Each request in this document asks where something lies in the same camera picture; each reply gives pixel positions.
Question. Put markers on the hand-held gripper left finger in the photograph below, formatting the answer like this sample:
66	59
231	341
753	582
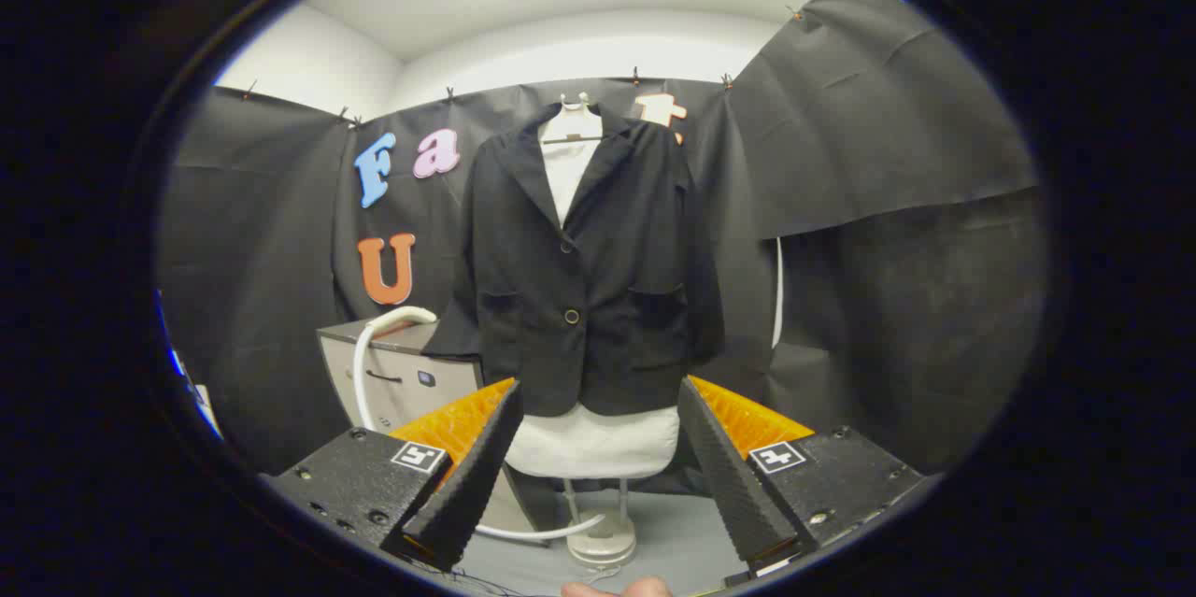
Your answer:
472	476

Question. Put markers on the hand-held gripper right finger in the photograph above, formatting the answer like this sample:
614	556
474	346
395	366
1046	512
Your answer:
729	476

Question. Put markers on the white garment steamer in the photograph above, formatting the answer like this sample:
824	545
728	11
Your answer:
402	317

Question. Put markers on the black buttoned jacket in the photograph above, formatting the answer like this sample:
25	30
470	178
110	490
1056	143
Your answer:
598	279

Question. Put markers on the grey cabinet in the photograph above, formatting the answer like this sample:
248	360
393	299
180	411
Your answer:
439	382

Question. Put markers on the white mannequin torso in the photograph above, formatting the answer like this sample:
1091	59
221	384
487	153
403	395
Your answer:
589	443

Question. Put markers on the white mannequin stand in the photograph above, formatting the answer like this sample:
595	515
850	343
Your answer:
603	541

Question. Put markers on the black backdrop cloth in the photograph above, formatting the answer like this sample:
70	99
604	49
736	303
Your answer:
888	158

